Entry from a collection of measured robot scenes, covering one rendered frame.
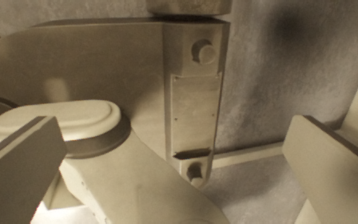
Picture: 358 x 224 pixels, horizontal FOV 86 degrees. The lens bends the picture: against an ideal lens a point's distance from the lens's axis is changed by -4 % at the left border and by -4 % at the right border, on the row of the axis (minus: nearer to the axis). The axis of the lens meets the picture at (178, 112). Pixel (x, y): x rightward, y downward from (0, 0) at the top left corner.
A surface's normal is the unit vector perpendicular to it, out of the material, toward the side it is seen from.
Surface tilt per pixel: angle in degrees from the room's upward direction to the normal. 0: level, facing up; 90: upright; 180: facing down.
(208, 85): 0
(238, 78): 0
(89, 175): 90
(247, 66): 0
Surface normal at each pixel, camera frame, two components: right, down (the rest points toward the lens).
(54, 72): 0.22, 0.49
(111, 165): 0.01, -0.86
